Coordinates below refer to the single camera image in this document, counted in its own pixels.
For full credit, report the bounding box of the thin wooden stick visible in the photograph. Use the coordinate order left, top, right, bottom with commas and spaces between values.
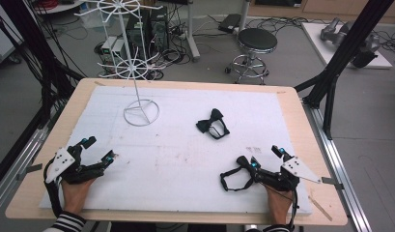
307, 194, 334, 222

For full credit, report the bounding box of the white wire display rack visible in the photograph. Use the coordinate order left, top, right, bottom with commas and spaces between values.
73, 0, 164, 128

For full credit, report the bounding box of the black flat box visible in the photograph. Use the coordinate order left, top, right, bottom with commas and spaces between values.
217, 13, 242, 34

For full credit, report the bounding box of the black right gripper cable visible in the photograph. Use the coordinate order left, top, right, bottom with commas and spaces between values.
289, 188, 299, 232

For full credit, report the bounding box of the white power supply box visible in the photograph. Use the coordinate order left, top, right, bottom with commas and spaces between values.
100, 36, 127, 66

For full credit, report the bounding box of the grey metal desk leg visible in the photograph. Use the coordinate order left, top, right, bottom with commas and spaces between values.
183, 0, 201, 63

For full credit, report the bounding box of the grey metal bracket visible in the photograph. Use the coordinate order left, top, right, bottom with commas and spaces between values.
321, 176, 345, 190
15, 162, 43, 182

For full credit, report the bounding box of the black computer tower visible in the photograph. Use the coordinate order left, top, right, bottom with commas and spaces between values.
126, 5, 170, 60

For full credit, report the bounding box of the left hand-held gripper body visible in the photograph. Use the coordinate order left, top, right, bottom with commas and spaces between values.
44, 144, 104, 186

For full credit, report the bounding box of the person's right hand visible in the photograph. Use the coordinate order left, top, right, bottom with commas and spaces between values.
265, 184, 295, 225

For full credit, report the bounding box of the white foam mat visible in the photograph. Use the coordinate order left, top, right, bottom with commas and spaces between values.
39, 85, 314, 217

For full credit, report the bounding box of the white round table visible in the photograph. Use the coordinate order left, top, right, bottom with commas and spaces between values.
33, 0, 87, 15

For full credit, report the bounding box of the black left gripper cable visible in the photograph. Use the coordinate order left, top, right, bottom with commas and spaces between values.
42, 159, 65, 218

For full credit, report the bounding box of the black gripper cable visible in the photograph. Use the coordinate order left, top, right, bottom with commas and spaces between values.
289, 188, 299, 232
42, 159, 65, 218

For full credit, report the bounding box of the black metal frame post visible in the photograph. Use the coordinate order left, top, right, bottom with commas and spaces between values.
294, 0, 395, 140
0, 0, 85, 192

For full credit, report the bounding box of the black round stool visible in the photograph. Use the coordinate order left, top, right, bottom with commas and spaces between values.
225, 27, 279, 86

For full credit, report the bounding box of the bundle of black floor cables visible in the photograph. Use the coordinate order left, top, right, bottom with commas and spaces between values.
244, 14, 319, 37

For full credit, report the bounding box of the person's left hand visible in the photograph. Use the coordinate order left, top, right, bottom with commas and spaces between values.
61, 178, 97, 214

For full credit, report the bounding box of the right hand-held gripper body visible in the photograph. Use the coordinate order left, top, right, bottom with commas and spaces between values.
256, 157, 322, 192

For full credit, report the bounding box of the aluminium side rail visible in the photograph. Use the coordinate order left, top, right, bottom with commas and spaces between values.
301, 98, 374, 232
0, 124, 59, 214

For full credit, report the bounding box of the white platform board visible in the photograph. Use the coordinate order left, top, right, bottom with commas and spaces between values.
300, 21, 394, 71

